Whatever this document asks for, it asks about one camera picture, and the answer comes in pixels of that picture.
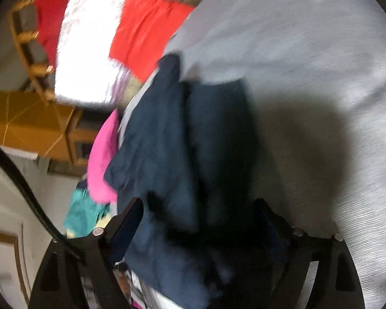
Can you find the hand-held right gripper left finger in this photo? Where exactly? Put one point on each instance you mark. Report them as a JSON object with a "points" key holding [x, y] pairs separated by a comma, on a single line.
{"points": [[128, 228]]}

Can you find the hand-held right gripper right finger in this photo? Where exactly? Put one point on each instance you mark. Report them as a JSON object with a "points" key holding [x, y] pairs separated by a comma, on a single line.
{"points": [[276, 222]]}

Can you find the navy blue jacket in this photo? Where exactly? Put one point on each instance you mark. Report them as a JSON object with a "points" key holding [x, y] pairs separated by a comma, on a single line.
{"points": [[167, 135]]}

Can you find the teal cloth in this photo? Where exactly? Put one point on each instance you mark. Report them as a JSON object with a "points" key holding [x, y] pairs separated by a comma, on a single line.
{"points": [[80, 212]]}

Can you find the pink cloth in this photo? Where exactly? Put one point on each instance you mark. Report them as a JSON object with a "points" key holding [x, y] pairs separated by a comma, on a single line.
{"points": [[99, 167]]}

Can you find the wooden cabinet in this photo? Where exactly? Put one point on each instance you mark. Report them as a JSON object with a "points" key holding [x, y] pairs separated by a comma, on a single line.
{"points": [[19, 119]]}

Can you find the light grey blanket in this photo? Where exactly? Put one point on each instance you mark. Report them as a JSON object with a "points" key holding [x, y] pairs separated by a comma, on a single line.
{"points": [[308, 54]]}

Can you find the wooden spindle chair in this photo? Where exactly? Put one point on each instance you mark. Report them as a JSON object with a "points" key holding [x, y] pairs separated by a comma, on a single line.
{"points": [[38, 69]]}

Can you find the silver foil mat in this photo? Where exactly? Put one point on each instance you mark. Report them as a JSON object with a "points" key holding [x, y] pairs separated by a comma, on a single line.
{"points": [[83, 38]]}

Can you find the orange-red folded cloth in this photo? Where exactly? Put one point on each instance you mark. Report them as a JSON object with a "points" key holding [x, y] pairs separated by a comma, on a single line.
{"points": [[141, 32]]}

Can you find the red garment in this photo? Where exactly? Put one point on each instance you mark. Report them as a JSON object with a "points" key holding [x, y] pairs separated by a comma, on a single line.
{"points": [[51, 13]]}

